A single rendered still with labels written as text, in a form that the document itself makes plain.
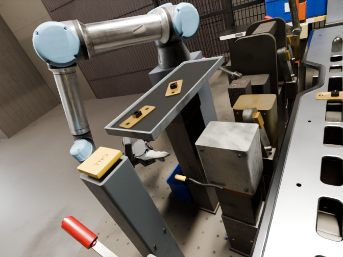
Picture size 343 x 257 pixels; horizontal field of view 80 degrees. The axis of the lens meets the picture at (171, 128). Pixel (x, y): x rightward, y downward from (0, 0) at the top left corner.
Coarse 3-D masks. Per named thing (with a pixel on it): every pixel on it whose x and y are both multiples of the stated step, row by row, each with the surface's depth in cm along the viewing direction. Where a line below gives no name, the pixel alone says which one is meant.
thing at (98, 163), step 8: (96, 152) 38; (104, 152) 38; (112, 152) 37; (120, 152) 37; (88, 160) 37; (96, 160) 36; (104, 160) 36; (112, 160) 35; (80, 168) 36; (88, 168) 35; (96, 168) 34; (104, 168) 34; (96, 176) 33
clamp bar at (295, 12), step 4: (284, 0) 85; (288, 0) 83; (292, 0) 82; (288, 4) 84; (292, 4) 83; (296, 4) 85; (292, 8) 84; (296, 8) 86; (292, 12) 85; (296, 12) 84; (292, 16) 86; (296, 16) 85; (292, 20) 86; (296, 20) 86; (292, 24) 87; (296, 24) 87; (296, 28) 87; (300, 28) 89
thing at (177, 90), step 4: (180, 80) 55; (172, 84) 52; (176, 84) 51; (180, 84) 53; (168, 88) 53; (172, 88) 51; (176, 88) 51; (180, 88) 50; (168, 92) 51; (172, 92) 50; (176, 92) 49; (180, 92) 49; (168, 96) 49
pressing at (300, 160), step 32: (320, 32) 96; (320, 64) 71; (288, 128) 50; (320, 128) 47; (288, 160) 43; (320, 160) 41; (288, 192) 37; (320, 192) 36; (288, 224) 33; (256, 256) 30; (288, 256) 29; (320, 256) 29
